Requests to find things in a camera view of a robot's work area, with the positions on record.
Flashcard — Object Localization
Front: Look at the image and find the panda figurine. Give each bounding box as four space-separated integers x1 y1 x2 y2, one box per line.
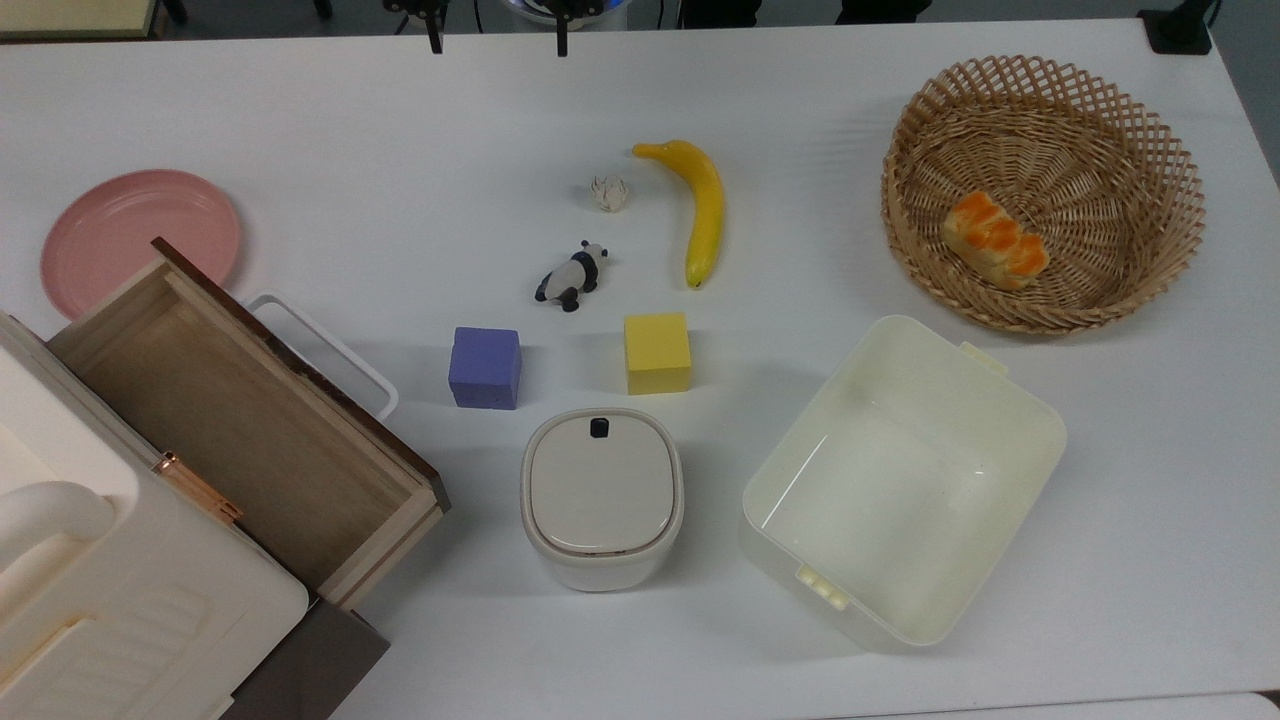
534 240 609 313

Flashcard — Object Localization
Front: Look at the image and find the purple foam cube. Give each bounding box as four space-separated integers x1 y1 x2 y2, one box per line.
447 326 523 411

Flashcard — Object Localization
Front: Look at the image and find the orange topped toy bread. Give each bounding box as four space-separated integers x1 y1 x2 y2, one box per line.
941 191 1051 291

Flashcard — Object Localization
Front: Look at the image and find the cream open plastic bin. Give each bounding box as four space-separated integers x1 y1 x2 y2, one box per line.
740 315 1068 653

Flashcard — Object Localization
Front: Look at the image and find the woven wicker basket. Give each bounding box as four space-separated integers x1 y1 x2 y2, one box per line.
880 55 1206 336

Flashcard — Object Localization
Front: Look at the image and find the pink plastic plate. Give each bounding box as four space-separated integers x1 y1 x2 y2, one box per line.
40 168 243 321

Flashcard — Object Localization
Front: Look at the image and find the yellow toy banana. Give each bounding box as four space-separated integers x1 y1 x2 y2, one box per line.
632 140 725 290

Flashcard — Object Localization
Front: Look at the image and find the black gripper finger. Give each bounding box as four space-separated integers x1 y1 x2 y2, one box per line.
383 0 447 55
545 0 607 57

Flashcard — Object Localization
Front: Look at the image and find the yellowish wooden board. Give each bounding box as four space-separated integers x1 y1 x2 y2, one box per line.
0 0 161 41

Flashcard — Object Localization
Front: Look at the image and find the black table clamp mount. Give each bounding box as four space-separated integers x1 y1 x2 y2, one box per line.
1138 0 1214 56

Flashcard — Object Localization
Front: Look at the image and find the beige lidded mini trash bin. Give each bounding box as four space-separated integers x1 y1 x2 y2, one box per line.
520 407 686 593

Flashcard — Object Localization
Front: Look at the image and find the yellow foam cube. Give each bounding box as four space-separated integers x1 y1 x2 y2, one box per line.
624 312 693 396

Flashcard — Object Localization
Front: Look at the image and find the brown drawer with white handle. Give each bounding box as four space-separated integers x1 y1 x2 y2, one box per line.
45 237 451 611

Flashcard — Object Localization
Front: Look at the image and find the cream plastic storage box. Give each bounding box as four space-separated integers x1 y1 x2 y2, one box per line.
0 310 311 720

